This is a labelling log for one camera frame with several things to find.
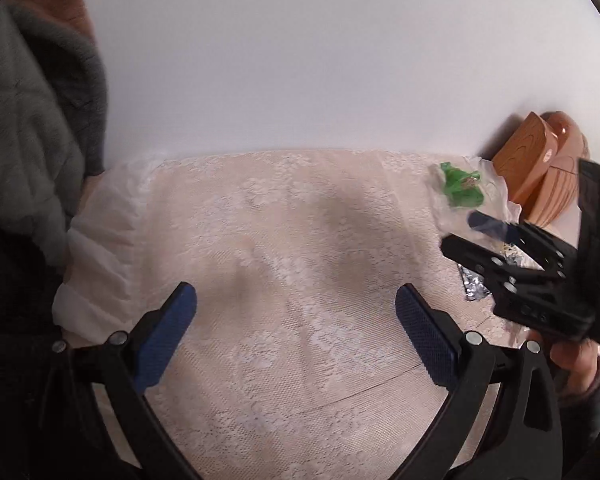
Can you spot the green snack wrapper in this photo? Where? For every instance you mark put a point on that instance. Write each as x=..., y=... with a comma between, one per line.
x=461, y=188

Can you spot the right hand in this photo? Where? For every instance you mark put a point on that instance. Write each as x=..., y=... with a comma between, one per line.
x=581, y=363

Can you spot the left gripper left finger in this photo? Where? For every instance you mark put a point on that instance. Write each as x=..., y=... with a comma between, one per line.
x=126, y=365

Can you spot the clear plastic bottle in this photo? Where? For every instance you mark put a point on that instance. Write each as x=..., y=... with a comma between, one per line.
x=450, y=220

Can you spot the wooden headboard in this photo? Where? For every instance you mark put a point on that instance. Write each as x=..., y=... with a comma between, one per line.
x=540, y=165

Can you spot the grey clothing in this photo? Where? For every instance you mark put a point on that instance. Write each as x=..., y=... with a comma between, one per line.
x=53, y=111

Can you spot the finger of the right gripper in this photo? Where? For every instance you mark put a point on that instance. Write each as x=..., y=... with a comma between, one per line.
x=542, y=247
x=491, y=266

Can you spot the silver foil blister pack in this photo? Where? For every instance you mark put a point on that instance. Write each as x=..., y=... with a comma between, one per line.
x=475, y=289

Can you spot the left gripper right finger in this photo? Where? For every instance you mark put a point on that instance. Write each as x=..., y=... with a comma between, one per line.
x=522, y=440

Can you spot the lace nightstand cover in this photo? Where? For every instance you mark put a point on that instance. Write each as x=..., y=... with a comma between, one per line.
x=295, y=365

